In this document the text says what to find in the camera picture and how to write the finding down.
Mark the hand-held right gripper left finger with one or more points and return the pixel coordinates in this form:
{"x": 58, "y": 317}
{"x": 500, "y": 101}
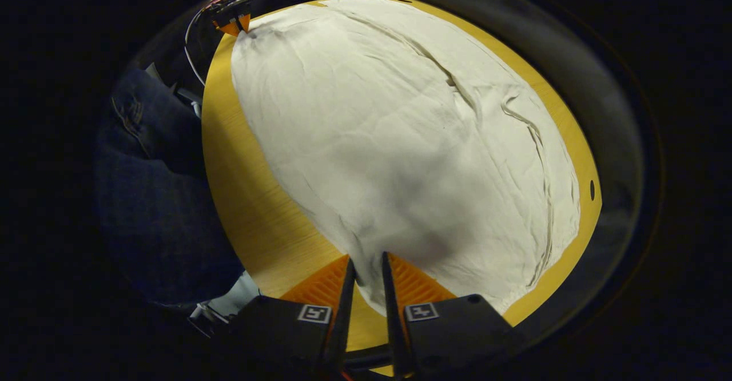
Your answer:
{"x": 345, "y": 318}

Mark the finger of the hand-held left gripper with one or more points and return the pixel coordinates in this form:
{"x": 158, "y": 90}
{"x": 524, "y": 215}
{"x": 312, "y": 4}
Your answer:
{"x": 230, "y": 27}
{"x": 245, "y": 22}

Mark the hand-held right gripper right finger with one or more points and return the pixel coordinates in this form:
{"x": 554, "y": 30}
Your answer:
{"x": 391, "y": 324}

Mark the white jeans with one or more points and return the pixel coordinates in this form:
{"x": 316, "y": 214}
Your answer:
{"x": 400, "y": 141}

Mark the person's blue denim legs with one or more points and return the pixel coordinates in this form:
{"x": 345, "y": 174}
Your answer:
{"x": 160, "y": 209}

